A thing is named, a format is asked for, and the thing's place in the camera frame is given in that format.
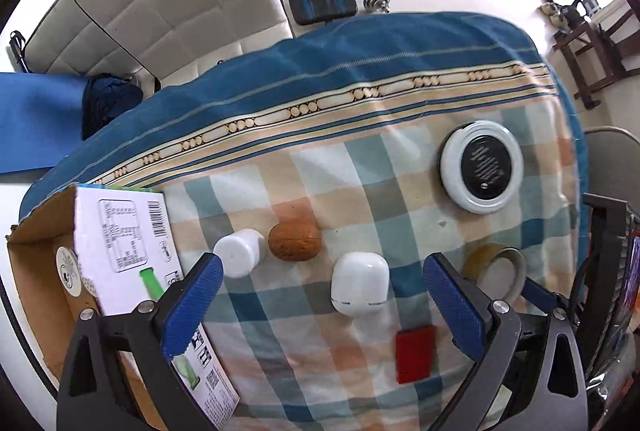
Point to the dark wooden stool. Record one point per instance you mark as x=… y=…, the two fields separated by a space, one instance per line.
x=595 y=56

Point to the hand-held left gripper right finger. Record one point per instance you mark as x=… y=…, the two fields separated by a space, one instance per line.
x=455 y=306

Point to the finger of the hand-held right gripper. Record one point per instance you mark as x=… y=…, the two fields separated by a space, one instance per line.
x=602 y=210
x=539 y=297

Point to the blue checked blanket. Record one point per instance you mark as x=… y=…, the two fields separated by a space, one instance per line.
x=400 y=61

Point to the dark blue knitted cushion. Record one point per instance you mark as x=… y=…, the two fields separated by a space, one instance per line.
x=110 y=101

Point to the white rounded plastic case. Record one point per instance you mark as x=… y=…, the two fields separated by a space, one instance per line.
x=359 y=283

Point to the small white plastic bottle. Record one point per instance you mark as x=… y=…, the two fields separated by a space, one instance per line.
x=239 y=252

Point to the brown walnut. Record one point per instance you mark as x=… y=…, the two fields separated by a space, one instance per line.
x=294 y=242

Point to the cardboard box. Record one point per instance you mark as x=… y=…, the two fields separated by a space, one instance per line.
x=30 y=271

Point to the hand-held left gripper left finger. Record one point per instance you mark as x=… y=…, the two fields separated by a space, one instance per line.
x=192 y=306

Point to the white round sticker container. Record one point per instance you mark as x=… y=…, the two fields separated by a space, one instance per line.
x=67 y=272

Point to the blue exercise mat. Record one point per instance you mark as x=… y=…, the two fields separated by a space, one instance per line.
x=35 y=121

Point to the round white tin black lid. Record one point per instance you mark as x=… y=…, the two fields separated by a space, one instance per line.
x=481 y=167

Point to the red rectangular block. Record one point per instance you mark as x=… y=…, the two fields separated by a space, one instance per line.
x=415 y=355

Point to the white printed carton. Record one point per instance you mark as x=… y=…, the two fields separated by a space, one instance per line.
x=120 y=231

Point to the roll of brown tape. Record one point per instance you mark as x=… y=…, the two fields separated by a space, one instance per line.
x=518 y=272

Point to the grey chair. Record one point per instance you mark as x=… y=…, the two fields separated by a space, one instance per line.
x=612 y=161

